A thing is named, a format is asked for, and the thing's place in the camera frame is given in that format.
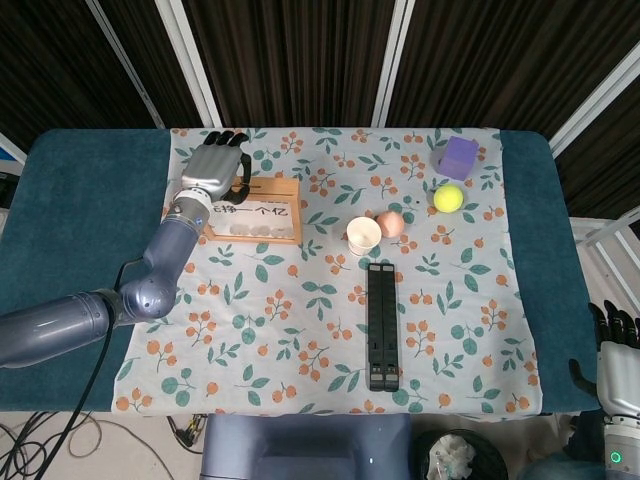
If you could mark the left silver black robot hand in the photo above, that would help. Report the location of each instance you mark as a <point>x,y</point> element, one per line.
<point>210,167</point>

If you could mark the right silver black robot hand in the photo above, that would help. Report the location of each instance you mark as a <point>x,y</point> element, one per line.
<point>622,377</point>

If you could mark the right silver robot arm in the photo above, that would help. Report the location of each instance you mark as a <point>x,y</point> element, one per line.
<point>622,447</point>

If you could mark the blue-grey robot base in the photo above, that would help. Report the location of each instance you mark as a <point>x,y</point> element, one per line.
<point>300,450</point>

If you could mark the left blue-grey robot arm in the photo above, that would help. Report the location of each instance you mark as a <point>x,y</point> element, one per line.
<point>60,325</point>

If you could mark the wooden framed coin bank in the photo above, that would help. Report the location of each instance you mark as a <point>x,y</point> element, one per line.
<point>275,187</point>

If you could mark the silver coin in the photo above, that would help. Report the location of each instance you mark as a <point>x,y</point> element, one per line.
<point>277,231</point>

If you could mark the blue denim trouser leg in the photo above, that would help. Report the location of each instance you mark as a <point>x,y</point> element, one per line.
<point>560,467</point>

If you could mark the teal table cover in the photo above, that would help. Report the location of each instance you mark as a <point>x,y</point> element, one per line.
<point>75,225</point>

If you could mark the floral print tablecloth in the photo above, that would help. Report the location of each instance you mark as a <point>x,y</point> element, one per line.
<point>475,310</point>

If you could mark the white paper cup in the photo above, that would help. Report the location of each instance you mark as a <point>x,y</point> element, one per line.
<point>363,232</point>

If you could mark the black trash bin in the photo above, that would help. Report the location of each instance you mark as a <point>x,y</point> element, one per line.
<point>457,455</point>

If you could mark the pink peach toy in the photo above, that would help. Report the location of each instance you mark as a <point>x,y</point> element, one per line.
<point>391,224</point>

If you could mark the black folding stand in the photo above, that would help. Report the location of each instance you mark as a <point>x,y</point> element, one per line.
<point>383,330</point>

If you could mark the yellow tennis ball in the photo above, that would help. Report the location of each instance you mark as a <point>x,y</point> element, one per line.
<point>448,198</point>

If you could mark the purple cube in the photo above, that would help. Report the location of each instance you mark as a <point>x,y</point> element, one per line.
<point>459,157</point>

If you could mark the black power plug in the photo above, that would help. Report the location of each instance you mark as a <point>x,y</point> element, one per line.
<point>187,432</point>

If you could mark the white frame post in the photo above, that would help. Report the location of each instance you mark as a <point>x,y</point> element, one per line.
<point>392,65</point>
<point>190,65</point>
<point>595,100</point>

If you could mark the thin grey frame rail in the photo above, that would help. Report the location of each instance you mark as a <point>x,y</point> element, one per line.
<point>125,65</point>

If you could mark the white aluminium frame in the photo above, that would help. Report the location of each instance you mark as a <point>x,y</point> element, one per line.
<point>605,235</point>

